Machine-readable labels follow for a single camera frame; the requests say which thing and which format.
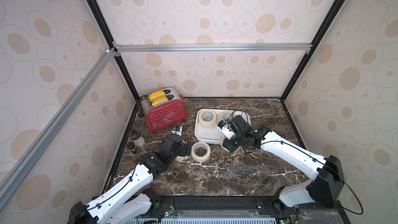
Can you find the yellow toast slice rear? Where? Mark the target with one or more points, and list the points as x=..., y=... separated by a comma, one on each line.
x=157, y=94

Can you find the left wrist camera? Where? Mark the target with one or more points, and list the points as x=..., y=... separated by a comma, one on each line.
x=177, y=129

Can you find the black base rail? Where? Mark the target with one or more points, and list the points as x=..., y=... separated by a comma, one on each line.
x=150, y=208

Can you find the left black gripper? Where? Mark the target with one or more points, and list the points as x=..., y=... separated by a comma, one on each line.
x=184, y=151

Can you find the white rectangular storage tray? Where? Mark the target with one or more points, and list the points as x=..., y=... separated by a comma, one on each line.
x=213, y=136

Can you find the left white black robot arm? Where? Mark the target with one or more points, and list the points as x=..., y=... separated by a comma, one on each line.
x=124, y=189

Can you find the black corner post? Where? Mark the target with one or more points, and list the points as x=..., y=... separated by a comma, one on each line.
x=327, y=22
x=103, y=26

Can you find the beige masking tape roll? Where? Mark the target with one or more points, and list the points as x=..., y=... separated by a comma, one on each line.
x=200, y=152
x=207, y=119
x=182, y=158
x=231, y=145
x=227, y=115

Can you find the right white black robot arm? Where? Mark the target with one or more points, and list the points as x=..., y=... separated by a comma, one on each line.
x=325, y=175

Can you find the left diagonal aluminium bar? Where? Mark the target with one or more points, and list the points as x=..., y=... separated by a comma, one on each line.
x=30, y=158

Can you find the small dark spice bottle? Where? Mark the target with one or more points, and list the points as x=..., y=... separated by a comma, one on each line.
x=132, y=148

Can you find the horizontal aluminium frame bar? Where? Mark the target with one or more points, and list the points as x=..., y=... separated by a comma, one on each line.
x=213, y=47

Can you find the yellow toast slice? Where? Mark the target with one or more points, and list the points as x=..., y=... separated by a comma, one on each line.
x=159, y=101
x=157, y=94

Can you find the red polka dot toaster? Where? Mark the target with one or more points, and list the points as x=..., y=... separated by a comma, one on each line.
x=164, y=115

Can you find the black right corner post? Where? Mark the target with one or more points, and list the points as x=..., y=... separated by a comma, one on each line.
x=327, y=22

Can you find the yellow toast slice front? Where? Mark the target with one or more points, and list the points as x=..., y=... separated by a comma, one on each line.
x=159, y=101

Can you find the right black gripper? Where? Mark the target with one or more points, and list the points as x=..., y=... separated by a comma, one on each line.
x=230, y=143

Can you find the black left corner post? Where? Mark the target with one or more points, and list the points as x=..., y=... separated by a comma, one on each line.
x=103, y=26

